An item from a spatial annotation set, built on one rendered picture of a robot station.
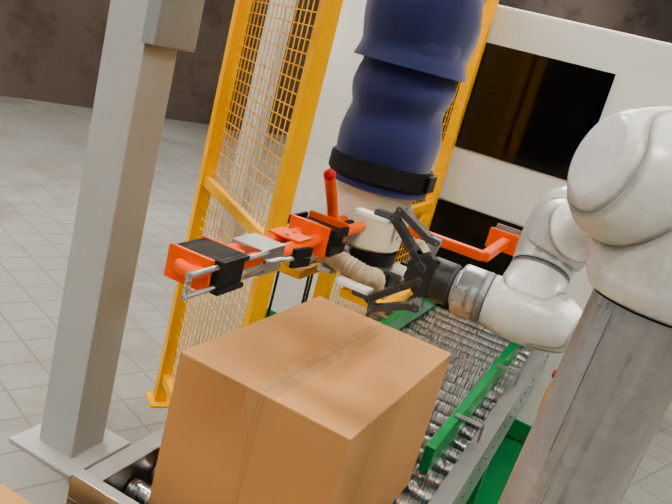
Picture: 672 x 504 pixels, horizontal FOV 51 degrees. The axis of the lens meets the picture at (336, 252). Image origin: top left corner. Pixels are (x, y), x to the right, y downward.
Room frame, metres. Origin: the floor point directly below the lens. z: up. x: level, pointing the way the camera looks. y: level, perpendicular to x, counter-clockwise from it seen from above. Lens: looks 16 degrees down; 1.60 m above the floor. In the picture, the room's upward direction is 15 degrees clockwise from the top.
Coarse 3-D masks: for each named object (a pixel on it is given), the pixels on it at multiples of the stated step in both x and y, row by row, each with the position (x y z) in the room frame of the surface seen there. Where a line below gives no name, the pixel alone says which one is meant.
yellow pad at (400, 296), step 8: (384, 272) 1.42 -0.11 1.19; (392, 280) 1.46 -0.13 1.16; (344, 288) 1.34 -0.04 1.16; (384, 288) 1.39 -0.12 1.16; (344, 296) 1.34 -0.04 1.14; (352, 296) 1.33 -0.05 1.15; (392, 296) 1.37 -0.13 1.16; (400, 296) 1.39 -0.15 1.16; (408, 296) 1.44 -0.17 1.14; (360, 304) 1.32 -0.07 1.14; (384, 312) 1.31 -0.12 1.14
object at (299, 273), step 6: (282, 264) 1.39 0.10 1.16; (288, 264) 1.40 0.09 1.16; (312, 264) 1.44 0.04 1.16; (282, 270) 1.39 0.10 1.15; (288, 270) 1.38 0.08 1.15; (294, 270) 1.38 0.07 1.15; (300, 270) 1.38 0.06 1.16; (306, 270) 1.40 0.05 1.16; (312, 270) 1.42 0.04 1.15; (318, 270) 1.45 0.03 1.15; (294, 276) 1.38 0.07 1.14; (300, 276) 1.38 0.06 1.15; (306, 276) 1.40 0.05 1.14
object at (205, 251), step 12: (192, 240) 0.97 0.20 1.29; (204, 240) 0.98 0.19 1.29; (216, 240) 1.00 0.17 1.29; (168, 252) 0.93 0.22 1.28; (180, 252) 0.92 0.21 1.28; (192, 252) 0.92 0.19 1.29; (204, 252) 0.93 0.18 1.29; (216, 252) 0.94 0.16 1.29; (228, 252) 0.96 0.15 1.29; (240, 252) 0.97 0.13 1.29; (168, 264) 0.93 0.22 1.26; (204, 264) 0.91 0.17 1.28; (168, 276) 0.93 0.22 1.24; (180, 276) 0.92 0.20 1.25
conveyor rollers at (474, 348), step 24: (432, 312) 3.20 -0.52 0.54; (432, 336) 2.90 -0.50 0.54; (456, 336) 2.96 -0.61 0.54; (480, 336) 3.03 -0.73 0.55; (456, 360) 2.68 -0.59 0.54; (480, 360) 2.74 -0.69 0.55; (456, 384) 2.48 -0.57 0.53; (504, 384) 2.59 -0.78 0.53; (480, 408) 2.29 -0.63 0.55; (432, 432) 2.05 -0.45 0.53; (456, 456) 1.93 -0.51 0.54; (432, 480) 1.77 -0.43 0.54
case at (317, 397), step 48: (240, 336) 1.45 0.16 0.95; (288, 336) 1.52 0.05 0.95; (336, 336) 1.60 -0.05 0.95; (384, 336) 1.68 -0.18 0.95; (192, 384) 1.29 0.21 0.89; (240, 384) 1.24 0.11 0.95; (288, 384) 1.29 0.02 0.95; (336, 384) 1.35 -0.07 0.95; (384, 384) 1.41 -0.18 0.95; (432, 384) 1.60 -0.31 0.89; (192, 432) 1.28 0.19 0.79; (240, 432) 1.23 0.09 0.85; (288, 432) 1.19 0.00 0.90; (336, 432) 1.16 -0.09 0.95; (384, 432) 1.33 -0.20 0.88; (192, 480) 1.27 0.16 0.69; (240, 480) 1.22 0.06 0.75; (288, 480) 1.18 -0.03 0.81; (336, 480) 1.15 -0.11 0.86; (384, 480) 1.45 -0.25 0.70
